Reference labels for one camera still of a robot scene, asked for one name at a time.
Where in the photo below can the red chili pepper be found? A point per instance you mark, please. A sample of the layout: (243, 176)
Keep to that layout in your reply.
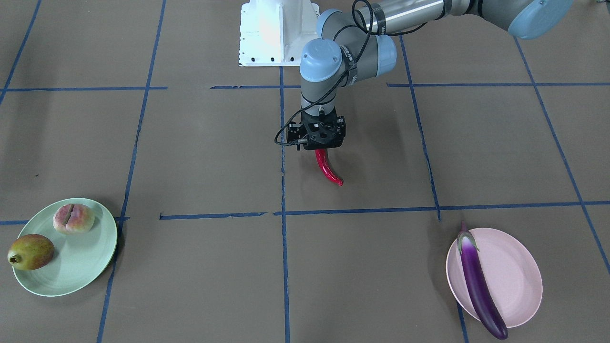
(325, 166)

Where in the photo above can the red green pomegranate fruit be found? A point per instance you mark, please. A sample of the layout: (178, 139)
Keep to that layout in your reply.
(31, 252)

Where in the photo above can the pink plate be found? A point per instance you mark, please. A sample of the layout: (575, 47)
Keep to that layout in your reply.
(512, 275)

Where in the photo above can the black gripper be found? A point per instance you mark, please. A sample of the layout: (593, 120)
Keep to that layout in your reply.
(341, 126)

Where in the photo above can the light green plate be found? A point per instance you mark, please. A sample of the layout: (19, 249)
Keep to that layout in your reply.
(78, 259)

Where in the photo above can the peach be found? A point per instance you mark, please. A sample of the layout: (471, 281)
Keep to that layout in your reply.
(73, 218)

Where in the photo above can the purple eggplant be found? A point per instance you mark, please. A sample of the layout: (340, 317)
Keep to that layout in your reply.
(477, 287)

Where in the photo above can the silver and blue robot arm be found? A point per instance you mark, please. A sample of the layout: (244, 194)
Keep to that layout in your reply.
(359, 45)

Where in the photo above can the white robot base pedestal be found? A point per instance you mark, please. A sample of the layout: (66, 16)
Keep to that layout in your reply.
(274, 32)

